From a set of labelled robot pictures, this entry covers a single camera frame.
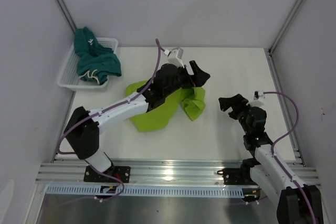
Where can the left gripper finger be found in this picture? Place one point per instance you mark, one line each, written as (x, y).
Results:
(194, 67)
(200, 77)

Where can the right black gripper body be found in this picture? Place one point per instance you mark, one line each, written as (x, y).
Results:
(241, 117)

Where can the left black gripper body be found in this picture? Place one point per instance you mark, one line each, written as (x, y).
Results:
(182, 80)

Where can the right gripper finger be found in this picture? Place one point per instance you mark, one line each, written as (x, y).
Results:
(238, 100)
(226, 103)

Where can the lime green shorts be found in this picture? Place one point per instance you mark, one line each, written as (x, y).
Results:
(192, 102)

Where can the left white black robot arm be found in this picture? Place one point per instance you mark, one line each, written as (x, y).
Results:
(85, 126)

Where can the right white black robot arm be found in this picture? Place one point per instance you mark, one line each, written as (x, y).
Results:
(295, 200)

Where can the teal green shorts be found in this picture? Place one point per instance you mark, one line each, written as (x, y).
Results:
(96, 62)

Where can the white plastic basket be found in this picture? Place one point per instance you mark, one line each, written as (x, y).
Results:
(68, 77)

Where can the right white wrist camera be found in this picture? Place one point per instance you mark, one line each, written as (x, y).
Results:
(258, 99)

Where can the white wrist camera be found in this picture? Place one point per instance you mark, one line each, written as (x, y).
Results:
(174, 56)
(258, 99)

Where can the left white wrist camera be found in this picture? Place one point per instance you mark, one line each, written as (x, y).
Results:
(174, 56)

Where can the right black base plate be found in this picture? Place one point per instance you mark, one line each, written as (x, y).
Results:
(235, 176)

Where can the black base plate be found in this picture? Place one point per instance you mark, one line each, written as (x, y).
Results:
(235, 176)
(111, 175)

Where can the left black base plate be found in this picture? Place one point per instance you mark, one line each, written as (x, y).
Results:
(111, 175)

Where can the white slotted cable duct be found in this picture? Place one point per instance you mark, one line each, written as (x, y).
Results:
(152, 191)

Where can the right aluminium frame post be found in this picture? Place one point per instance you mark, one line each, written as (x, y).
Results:
(286, 25)

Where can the aluminium mounting rail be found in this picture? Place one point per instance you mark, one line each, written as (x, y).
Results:
(143, 173)

